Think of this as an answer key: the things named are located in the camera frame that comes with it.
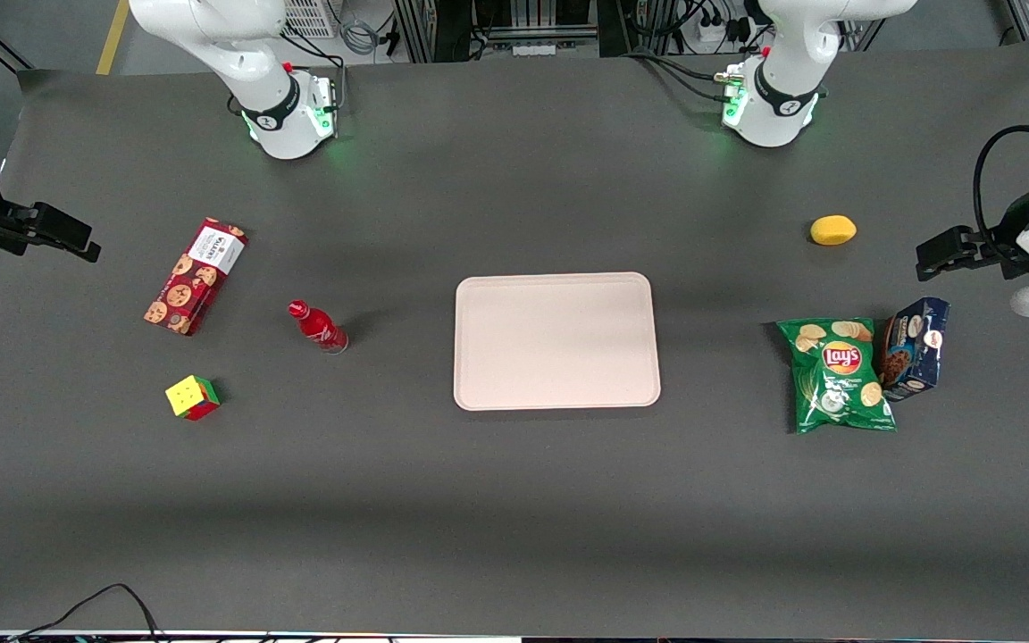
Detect beige plastic tray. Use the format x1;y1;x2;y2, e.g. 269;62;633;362
453;271;662;412

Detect grey coiled cable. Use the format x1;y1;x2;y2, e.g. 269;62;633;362
339;13;383;56

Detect aluminium equipment rack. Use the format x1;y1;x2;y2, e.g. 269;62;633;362
393;0;642;63

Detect black base cables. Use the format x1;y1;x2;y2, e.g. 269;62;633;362
620;48;749;104

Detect thin black cable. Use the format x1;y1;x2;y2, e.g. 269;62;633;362
5;583;163;643

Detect yellow lemon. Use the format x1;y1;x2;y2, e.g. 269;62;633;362
809;214;858;246

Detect dark grey table mat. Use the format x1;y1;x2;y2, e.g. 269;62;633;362
0;34;1029;640

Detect white perforated box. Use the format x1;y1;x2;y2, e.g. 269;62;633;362
282;0;342;40

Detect rubik's cube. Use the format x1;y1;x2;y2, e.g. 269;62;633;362
164;374;222;422

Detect red coke bottle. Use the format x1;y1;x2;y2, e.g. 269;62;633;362
288;299;349;355

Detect green Lay's chips bag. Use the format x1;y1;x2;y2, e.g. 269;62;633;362
775;318;899;436

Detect red cookie box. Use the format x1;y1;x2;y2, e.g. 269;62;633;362
143;217;249;338

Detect white power strip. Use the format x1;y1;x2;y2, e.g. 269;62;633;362
698;13;753;47

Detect blue cookie box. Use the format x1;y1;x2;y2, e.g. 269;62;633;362
877;296;951;403

